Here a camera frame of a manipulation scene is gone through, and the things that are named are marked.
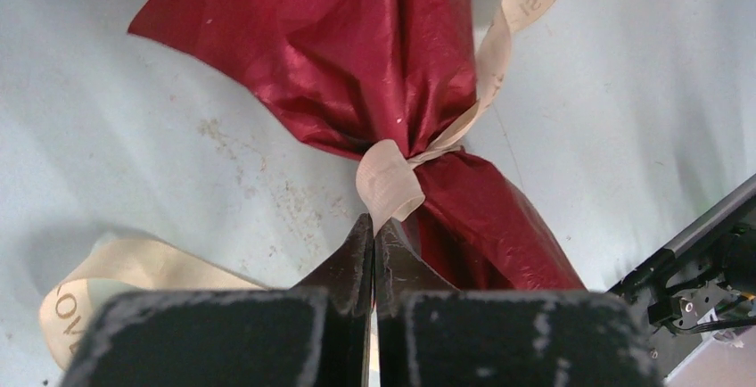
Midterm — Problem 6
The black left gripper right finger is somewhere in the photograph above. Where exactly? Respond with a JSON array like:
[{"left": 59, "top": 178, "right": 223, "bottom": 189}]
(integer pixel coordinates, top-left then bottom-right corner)
[{"left": 373, "top": 220, "right": 456, "bottom": 386}]

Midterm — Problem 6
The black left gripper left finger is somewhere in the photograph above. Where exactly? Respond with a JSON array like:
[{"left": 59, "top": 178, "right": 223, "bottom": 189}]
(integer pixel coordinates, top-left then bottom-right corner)
[{"left": 293, "top": 214, "right": 374, "bottom": 386}]

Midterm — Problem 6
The cream ribbon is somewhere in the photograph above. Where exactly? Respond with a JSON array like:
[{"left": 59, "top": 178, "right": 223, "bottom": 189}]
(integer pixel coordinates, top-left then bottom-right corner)
[{"left": 37, "top": 0, "right": 592, "bottom": 373}]

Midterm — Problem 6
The red wrapping paper sheet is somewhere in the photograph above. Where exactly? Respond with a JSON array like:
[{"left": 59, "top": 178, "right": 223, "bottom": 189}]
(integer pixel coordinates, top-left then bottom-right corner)
[{"left": 129, "top": 0, "right": 582, "bottom": 290}]

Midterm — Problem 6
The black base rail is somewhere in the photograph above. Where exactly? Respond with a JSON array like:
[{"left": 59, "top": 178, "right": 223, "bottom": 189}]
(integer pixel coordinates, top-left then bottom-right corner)
[{"left": 610, "top": 177, "right": 755, "bottom": 375}]

